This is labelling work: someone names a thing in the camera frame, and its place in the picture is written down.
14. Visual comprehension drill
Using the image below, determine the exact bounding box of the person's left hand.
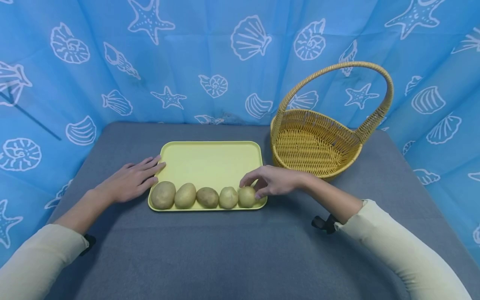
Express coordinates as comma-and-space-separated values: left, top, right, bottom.
94, 155, 167, 205

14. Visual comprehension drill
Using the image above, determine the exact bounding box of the person's right hand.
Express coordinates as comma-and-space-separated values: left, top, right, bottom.
239, 165, 309, 200

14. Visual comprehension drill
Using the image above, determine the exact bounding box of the small round potato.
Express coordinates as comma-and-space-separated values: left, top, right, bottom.
238, 186, 258, 208

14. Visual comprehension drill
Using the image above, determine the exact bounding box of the person's right forearm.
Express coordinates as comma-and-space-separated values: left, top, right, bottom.
302, 172, 474, 300

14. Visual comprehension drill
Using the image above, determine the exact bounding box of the person's left forearm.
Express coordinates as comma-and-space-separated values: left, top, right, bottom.
0, 188, 113, 300

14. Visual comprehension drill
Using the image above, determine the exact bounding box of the large brown potato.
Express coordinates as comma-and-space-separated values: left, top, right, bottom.
151, 181, 177, 210

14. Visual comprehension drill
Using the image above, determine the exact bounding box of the small pale potato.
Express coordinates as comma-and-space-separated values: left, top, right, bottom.
219, 186, 239, 210

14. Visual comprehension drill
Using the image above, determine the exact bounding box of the oval light brown potato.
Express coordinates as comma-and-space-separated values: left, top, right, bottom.
174, 182, 197, 210

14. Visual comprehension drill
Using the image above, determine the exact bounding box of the yellow plastic tray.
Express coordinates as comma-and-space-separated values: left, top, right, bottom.
147, 141, 268, 212

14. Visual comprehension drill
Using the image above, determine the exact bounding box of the dark brown potato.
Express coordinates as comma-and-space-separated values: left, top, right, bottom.
196, 187, 220, 209

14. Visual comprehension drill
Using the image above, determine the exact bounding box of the black wrist band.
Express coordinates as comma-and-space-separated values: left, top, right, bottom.
311, 214, 340, 235

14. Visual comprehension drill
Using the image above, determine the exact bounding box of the wicker basket with handle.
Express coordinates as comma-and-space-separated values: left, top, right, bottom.
270, 61, 394, 182

